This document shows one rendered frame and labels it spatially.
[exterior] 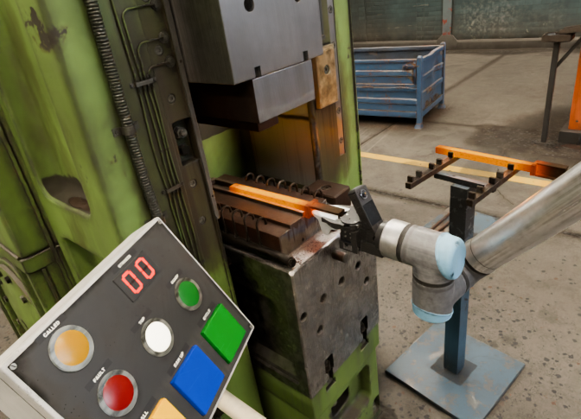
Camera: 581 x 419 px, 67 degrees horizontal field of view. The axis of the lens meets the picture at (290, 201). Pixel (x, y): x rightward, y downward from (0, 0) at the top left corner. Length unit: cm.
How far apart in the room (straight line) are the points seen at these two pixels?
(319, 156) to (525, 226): 66
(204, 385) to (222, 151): 96
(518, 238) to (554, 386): 119
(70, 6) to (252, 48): 33
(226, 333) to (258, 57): 55
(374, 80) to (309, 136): 351
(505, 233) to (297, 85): 55
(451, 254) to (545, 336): 140
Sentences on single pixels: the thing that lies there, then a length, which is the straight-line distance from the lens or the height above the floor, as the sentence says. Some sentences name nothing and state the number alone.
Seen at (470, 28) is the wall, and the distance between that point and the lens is 880.
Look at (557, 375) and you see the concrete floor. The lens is 216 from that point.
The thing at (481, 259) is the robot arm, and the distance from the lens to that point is 107.
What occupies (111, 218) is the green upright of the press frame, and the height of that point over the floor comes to 116.
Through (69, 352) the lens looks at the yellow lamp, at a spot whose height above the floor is 116.
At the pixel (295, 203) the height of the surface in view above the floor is 101.
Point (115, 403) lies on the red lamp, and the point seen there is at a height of 109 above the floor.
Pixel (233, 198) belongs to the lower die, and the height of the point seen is 99.
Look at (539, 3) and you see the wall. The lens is 847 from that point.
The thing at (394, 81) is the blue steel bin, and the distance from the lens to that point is 476.
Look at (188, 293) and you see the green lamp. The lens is 77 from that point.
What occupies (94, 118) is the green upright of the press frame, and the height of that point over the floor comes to 136.
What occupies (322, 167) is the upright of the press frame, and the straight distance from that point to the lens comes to 140.
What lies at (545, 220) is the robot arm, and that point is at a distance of 96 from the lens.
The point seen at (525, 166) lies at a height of 92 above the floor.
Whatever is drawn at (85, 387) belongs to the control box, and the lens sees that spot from 64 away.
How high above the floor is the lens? 154
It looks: 27 degrees down
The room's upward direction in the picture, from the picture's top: 8 degrees counter-clockwise
